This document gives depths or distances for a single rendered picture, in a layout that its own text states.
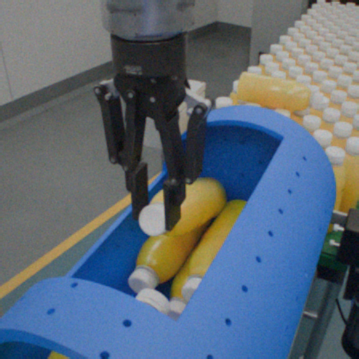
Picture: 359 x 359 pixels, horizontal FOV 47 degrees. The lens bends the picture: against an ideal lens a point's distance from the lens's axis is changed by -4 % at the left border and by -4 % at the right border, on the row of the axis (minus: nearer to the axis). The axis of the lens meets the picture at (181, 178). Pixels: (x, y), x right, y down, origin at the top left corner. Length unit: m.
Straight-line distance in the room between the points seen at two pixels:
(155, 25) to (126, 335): 0.26
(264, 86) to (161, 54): 0.61
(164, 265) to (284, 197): 0.21
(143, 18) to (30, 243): 2.03
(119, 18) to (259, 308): 0.29
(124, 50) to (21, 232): 2.07
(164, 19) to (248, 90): 0.63
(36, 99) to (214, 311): 3.43
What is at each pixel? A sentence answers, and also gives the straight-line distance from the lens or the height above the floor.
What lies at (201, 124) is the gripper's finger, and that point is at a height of 1.31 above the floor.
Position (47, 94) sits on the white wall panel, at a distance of 3.79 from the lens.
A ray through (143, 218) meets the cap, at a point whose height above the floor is 1.17.
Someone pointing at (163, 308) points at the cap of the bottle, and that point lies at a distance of 0.46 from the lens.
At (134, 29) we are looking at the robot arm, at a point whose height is 1.41.
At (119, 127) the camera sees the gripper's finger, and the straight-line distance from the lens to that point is 0.50.
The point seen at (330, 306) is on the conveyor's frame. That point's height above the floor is 0.39.
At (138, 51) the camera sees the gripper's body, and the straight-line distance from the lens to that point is 0.40.
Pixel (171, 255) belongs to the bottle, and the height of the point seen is 1.06.
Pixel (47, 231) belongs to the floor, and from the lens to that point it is 2.38.
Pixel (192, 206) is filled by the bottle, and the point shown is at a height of 1.16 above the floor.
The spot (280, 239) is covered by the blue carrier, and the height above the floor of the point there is 1.19.
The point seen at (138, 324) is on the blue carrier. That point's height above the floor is 1.23.
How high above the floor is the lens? 1.51
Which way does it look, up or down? 35 degrees down
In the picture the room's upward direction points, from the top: straight up
